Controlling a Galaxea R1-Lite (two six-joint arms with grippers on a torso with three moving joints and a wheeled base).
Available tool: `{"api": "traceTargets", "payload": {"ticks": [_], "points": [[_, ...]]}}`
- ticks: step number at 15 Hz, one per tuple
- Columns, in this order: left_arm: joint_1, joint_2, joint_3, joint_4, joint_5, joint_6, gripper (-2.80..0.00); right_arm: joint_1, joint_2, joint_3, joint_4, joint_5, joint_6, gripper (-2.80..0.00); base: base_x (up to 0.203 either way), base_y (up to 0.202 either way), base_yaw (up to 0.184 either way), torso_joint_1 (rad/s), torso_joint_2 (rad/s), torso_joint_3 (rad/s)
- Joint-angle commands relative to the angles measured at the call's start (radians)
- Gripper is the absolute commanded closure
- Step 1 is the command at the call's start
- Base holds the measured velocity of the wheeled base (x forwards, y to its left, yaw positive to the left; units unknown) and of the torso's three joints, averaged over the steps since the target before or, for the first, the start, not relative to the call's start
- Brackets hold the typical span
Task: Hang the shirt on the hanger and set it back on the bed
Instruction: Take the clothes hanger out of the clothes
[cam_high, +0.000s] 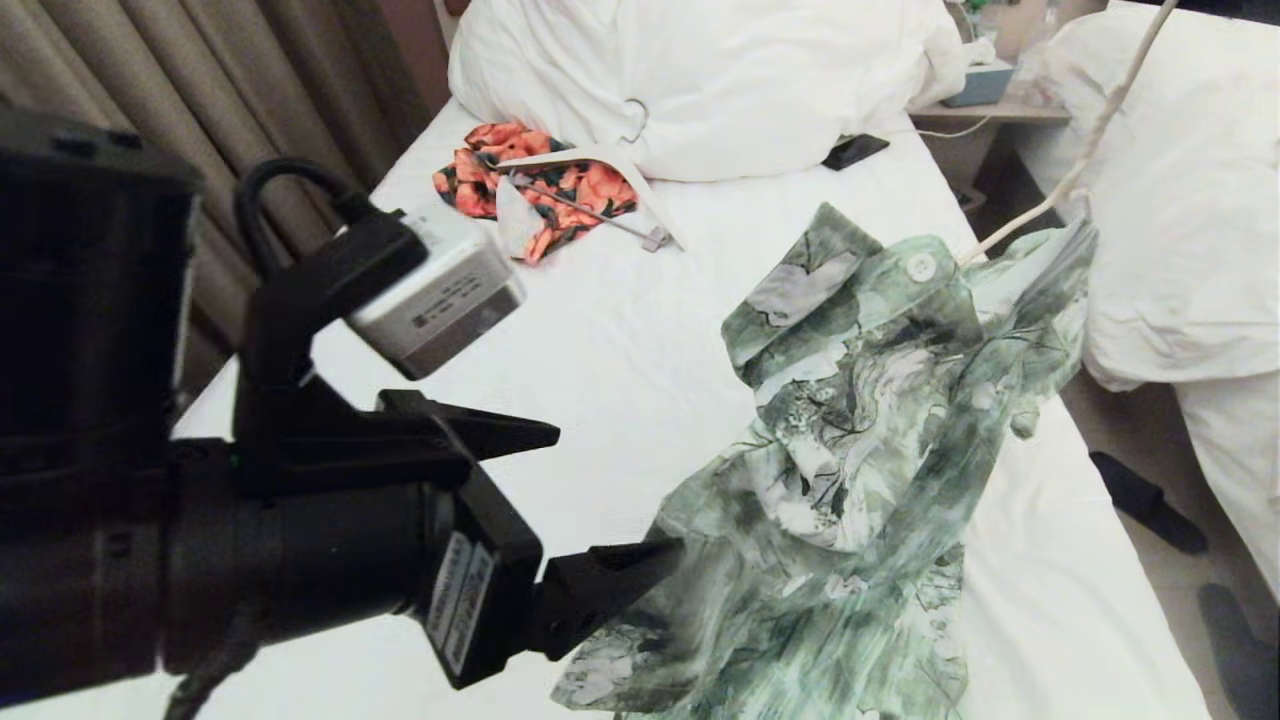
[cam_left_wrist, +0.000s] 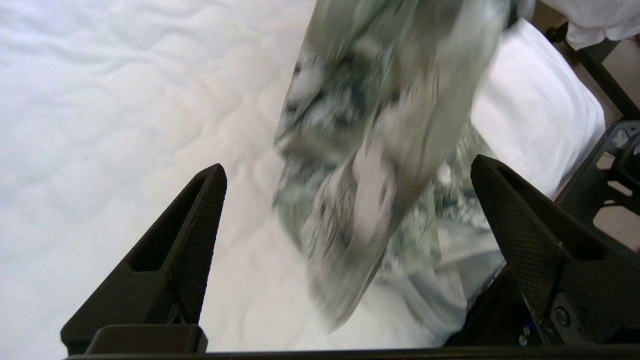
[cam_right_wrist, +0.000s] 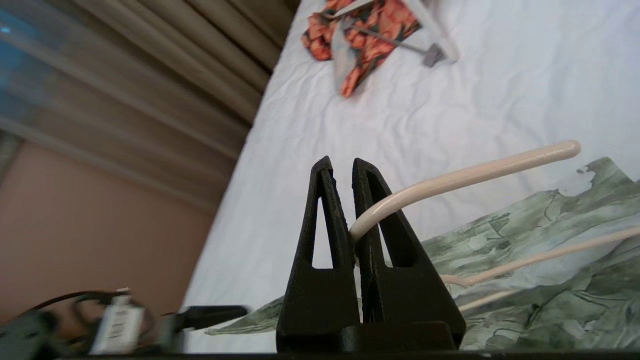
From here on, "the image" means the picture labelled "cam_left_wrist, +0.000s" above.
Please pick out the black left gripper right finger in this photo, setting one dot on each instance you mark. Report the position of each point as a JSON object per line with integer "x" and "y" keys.
{"x": 540, "y": 250}

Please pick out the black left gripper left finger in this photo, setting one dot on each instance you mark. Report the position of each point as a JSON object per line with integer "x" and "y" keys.
{"x": 150, "y": 300}

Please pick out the green floral button shirt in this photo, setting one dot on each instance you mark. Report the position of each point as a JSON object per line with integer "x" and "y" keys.
{"x": 375, "y": 150}

